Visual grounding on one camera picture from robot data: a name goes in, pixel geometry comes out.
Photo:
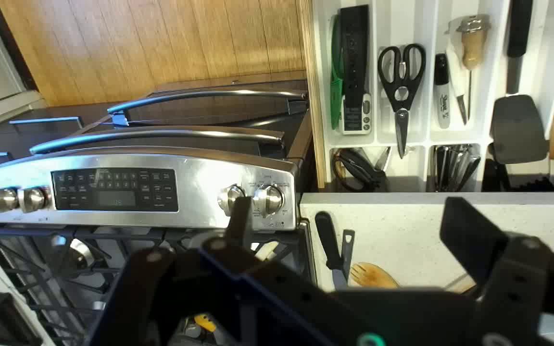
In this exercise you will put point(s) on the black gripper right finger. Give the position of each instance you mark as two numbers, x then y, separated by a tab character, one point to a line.
520	288

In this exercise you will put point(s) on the stainless steel stove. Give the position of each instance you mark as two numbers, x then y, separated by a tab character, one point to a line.
193	179

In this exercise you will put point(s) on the black ridged utensil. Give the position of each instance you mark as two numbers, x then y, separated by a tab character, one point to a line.
520	175

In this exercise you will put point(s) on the steel pot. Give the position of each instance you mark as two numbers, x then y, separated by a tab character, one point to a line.
80	252

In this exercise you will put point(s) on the white drawer organizer tray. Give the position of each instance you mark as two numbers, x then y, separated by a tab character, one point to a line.
418	25

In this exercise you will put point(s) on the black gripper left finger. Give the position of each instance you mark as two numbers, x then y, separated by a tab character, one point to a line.
163	300

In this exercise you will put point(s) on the green long tool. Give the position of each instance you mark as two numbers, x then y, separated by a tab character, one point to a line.
336	77

